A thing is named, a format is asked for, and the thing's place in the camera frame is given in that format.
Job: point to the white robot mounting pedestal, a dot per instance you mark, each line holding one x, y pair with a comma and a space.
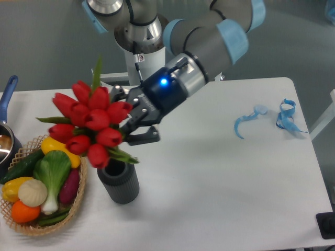
193, 76

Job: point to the blue handled saucepan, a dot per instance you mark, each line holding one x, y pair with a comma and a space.
10, 145

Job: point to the woven wicker basket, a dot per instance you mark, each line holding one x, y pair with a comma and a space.
32, 228

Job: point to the dark grey ribbed vase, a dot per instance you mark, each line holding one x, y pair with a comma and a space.
120, 180

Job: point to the red tulip bouquet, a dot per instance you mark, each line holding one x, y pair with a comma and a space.
89, 124

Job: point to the yellow bell pepper toy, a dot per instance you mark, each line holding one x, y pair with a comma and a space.
10, 188

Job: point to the green bok choy toy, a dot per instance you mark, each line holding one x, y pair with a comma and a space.
52, 170

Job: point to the cream steamed bun toy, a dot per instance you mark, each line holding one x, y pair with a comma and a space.
32, 193

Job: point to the purple sweet potato toy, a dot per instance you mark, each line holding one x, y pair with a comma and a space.
69, 190

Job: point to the green bean pods toy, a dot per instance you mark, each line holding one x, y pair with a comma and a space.
54, 218

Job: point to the white frame leg right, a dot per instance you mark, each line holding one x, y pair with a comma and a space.
326, 117

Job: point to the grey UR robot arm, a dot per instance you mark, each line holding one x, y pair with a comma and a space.
168, 61

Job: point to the blue ribbon strip left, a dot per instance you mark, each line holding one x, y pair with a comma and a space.
257, 110

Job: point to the green cucumber toy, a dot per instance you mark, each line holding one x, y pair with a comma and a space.
24, 167

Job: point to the yellow squash toy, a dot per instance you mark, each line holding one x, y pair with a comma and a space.
49, 144

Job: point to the black device at edge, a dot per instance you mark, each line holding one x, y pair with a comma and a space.
326, 224

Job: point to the orange fruit toy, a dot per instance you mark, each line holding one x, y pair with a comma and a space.
22, 213

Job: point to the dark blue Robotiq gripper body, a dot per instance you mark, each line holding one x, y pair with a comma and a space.
157, 96

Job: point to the blue ribbon strip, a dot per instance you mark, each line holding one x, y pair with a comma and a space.
257, 110
285, 117

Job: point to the blue ribbon strip right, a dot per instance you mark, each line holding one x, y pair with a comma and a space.
285, 117

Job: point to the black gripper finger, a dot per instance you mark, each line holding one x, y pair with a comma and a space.
119, 93
151, 136

